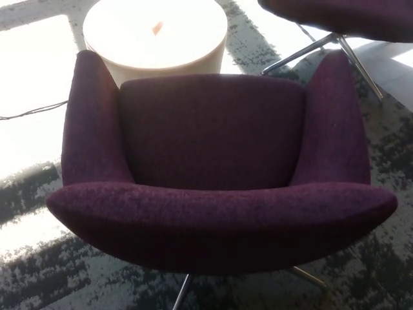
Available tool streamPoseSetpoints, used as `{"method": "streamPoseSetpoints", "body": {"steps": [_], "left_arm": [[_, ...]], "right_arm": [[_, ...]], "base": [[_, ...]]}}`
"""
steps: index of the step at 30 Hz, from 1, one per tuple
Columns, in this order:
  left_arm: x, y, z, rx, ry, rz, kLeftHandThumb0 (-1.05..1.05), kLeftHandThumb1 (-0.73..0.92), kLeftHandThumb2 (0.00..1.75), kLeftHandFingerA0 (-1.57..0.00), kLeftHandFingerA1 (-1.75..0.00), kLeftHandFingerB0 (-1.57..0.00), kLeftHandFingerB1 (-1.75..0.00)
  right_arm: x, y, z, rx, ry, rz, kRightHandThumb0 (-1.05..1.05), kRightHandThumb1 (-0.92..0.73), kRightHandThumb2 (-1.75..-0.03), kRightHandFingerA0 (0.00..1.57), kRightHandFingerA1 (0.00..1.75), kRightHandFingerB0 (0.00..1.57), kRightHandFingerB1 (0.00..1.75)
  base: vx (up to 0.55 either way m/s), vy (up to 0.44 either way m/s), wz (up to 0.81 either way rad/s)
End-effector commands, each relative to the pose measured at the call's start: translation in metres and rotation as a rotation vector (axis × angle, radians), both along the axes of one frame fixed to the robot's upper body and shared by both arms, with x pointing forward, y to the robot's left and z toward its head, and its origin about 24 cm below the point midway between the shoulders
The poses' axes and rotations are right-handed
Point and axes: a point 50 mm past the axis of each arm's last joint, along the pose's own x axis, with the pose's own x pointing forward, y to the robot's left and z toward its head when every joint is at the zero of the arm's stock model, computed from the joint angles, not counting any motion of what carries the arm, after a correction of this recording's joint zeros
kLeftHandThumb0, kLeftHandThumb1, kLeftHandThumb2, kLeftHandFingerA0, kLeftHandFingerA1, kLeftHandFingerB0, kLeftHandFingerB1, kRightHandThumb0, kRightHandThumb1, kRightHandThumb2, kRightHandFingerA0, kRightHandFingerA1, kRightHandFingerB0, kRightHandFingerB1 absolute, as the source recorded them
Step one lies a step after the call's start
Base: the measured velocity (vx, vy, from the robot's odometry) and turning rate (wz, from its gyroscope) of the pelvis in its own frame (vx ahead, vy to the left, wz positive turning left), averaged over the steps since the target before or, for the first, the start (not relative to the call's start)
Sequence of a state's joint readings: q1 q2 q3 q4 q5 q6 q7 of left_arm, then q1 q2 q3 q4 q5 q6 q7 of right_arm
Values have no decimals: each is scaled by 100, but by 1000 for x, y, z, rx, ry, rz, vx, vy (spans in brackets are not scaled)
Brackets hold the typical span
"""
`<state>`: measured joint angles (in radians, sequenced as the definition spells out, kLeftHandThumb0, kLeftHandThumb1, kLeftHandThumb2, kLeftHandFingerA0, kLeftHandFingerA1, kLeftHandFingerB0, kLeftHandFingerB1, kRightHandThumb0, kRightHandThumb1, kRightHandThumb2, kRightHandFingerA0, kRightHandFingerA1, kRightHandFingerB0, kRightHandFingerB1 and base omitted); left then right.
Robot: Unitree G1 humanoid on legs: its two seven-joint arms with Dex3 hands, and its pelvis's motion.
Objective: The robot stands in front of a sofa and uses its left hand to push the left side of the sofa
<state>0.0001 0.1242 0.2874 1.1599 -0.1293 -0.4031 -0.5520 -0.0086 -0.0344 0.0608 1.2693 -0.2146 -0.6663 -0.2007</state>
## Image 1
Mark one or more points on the small orange tag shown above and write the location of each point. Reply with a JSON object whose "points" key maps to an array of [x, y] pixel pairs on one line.
{"points": [[157, 28]]}

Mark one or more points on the purple armchair with chrome legs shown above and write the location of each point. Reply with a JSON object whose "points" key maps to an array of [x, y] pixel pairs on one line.
{"points": [[348, 16]]}

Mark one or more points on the purple fabric swivel armchair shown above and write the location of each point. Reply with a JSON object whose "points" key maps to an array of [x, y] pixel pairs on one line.
{"points": [[219, 210]]}

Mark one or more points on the round white side table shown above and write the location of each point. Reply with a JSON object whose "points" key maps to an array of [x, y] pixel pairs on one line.
{"points": [[155, 42]]}

